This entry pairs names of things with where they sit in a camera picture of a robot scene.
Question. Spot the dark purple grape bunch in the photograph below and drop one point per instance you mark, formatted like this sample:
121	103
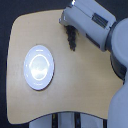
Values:
71	33

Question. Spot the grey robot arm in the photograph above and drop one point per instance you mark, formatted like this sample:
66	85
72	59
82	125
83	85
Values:
101	27

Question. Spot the white round plate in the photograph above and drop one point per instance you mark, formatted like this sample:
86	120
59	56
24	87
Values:
39	67

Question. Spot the white table base frame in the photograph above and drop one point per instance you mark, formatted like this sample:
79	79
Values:
68	120

